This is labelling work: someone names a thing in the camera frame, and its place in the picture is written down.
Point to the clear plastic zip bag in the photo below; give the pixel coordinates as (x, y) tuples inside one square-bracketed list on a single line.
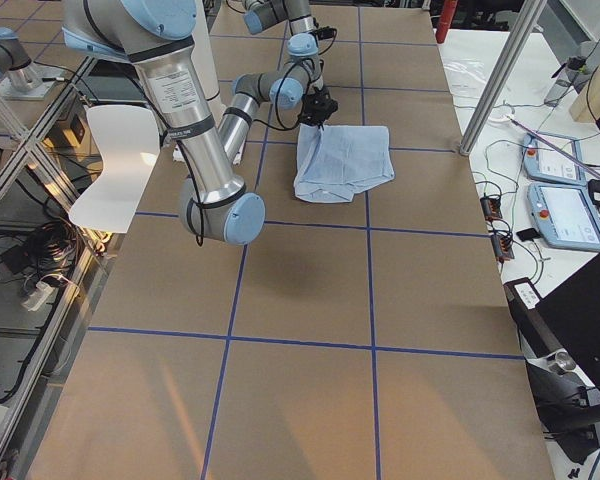
[(466, 77)]

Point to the light blue button-up shirt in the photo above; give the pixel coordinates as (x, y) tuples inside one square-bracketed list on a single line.
[(335, 163)]

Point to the silver aluminium frame post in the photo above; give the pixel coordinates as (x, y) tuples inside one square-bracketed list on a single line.
[(516, 40)]

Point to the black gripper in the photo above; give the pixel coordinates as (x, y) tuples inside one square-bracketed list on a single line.
[(319, 107)]

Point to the black laptop computer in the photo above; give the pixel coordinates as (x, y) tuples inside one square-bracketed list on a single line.
[(572, 313)]

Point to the white power strip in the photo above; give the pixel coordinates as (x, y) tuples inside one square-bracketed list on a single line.
[(43, 293)]

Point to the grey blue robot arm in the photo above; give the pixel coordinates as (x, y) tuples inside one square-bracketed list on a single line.
[(156, 37), (260, 15)]

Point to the red cylinder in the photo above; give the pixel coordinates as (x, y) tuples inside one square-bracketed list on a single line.
[(445, 20)]

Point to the aluminium frame rails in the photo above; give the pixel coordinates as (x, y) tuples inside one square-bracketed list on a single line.
[(41, 176)]

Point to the white curved plastic chair seat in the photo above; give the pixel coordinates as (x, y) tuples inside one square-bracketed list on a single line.
[(127, 138)]

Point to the metal reacher grabber tool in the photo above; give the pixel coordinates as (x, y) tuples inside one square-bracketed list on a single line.
[(567, 146)]

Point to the lower blue teach pendant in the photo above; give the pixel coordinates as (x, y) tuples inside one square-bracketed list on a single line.
[(564, 216)]

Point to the upper blue teach pendant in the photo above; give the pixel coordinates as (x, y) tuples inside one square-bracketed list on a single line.
[(544, 163)]

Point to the blue teach pendant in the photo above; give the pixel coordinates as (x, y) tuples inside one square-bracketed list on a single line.
[(564, 216), (544, 163)]

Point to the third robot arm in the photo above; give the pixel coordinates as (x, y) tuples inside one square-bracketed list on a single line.
[(20, 77)]

